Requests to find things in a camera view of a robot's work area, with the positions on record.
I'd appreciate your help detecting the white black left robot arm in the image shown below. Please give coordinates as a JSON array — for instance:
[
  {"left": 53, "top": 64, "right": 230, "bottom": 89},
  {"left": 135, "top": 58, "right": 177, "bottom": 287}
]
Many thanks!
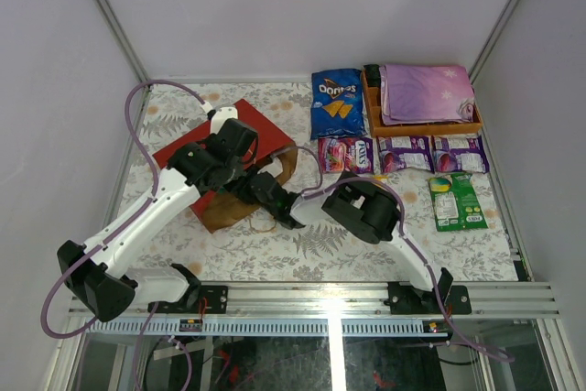
[{"left": 58, "top": 118, "right": 258, "bottom": 322}]

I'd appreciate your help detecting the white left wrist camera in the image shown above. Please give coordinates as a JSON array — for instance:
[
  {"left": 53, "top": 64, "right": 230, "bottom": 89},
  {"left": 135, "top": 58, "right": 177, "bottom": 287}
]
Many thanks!
[{"left": 202, "top": 103, "right": 238, "bottom": 134}]

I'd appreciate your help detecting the blue Doritos chip bag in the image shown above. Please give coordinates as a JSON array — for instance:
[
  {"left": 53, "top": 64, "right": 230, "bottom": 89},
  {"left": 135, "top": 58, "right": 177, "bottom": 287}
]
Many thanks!
[{"left": 310, "top": 69, "right": 365, "bottom": 140}]

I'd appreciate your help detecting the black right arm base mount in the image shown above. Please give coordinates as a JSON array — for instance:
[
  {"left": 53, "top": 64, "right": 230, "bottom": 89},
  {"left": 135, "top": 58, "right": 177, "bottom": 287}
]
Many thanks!
[{"left": 384, "top": 282, "right": 472, "bottom": 316}]

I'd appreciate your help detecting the red brown paper bag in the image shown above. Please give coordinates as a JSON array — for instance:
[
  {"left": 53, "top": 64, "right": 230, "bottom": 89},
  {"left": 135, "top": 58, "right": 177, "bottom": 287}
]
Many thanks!
[{"left": 154, "top": 99, "right": 298, "bottom": 233}]

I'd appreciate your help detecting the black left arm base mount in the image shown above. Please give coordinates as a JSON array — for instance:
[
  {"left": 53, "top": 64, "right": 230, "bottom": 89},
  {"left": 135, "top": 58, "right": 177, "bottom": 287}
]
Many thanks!
[{"left": 156, "top": 285, "right": 229, "bottom": 316}]

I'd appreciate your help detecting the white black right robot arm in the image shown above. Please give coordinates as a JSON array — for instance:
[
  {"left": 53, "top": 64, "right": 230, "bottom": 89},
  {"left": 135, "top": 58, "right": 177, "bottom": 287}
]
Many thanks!
[{"left": 229, "top": 170, "right": 453, "bottom": 313}]

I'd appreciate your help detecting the purple Fox's berries candy bag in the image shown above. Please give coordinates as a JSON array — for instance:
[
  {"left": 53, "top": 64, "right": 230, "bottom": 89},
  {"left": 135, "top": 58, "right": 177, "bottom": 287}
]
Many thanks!
[{"left": 318, "top": 136, "right": 374, "bottom": 175}]

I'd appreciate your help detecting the purple snack packet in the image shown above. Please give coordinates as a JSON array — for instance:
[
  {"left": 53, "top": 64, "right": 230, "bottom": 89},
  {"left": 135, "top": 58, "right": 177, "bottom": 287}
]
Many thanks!
[
  {"left": 376, "top": 136, "right": 434, "bottom": 174},
  {"left": 432, "top": 136, "right": 490, "bottom": 174}
]

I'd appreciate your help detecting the aluminium front rail frame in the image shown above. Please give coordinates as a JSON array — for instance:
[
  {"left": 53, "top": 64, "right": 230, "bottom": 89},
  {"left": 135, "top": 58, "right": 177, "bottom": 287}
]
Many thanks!
[{"left": 45, "top": 281, "right": 585, "bottom": 390}]

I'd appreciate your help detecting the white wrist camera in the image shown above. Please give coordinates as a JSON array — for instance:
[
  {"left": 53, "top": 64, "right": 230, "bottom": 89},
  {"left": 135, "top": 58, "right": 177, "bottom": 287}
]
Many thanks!
[
  {"left": 202, "top": 103, "right": 238, "bottom": 134},
  {"left": 265, "top": 157, "right": 283, "bottom": 178}
]

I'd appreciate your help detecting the purple snowflake cloth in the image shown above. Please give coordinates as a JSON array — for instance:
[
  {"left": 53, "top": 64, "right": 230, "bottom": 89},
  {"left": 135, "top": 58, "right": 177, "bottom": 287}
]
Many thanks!
[{"left": 379, "top": 64, "right": 475, "bottom": 125}]

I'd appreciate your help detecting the black object in tray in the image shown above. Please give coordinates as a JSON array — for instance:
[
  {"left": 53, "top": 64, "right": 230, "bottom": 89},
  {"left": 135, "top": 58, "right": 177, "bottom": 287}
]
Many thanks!
[{"left": 364, "top": 64, "right": 381, "bottom": 88}]

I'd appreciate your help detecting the orange wooden tray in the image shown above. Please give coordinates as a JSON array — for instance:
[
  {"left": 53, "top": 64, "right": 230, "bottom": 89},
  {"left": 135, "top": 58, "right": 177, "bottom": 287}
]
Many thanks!
[{"left": 361, "top": 68, "right": 483, "bottom": 137}]

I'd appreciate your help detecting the green snack packet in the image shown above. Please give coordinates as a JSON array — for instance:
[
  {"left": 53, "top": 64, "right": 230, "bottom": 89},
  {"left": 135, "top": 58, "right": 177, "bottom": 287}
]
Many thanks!
[{"left": 428, "top": 172, "right": 488, "bottom": 232}]

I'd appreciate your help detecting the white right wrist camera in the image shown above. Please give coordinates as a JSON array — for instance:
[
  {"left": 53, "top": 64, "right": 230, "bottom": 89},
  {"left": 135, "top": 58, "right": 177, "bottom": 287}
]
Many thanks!
[{"left": 265, "top": 157, "right": 283, "bottom": 178}]

